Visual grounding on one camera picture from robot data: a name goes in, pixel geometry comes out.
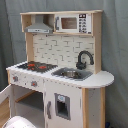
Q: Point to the white oven door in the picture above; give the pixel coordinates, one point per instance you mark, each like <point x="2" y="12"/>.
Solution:
<point x="4" y="105"/>

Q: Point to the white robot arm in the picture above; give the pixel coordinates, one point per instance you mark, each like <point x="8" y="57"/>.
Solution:
<point x="18" y="122"/>

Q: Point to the wooden toy kitchen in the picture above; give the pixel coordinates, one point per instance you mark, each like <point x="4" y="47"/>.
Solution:
<point x="60" y="49"/>

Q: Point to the grey toy sink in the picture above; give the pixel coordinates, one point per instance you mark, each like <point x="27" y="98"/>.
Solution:
<point x="73" y="74"/>

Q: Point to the black toy faucet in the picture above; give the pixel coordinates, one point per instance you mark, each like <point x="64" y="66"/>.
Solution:
<point x="81" y="64"/>

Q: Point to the black stovetop red burners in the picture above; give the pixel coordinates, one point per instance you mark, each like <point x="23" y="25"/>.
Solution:
<point x="37" y="66"/>

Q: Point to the right red oven knob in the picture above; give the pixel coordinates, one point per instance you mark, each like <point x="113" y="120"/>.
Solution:
<point x="34" y="83"/>

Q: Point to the red oven knob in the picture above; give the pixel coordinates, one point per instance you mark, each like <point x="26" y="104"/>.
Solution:
<point x="15" y="78"/>
<point x="34" y="83"/>

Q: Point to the white cabinet door grey dispenser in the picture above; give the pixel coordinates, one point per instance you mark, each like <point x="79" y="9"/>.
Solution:
<point x="63" y="106"/>

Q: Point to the toy microwave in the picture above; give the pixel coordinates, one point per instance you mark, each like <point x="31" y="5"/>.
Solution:
<point x="73" y="23"/>

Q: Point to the grey range hood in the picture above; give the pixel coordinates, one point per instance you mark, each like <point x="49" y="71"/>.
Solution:
<point x="39" y="26"/>

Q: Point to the left red oven knob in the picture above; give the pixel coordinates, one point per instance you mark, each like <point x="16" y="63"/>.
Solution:
<point x="15" y="78"/>

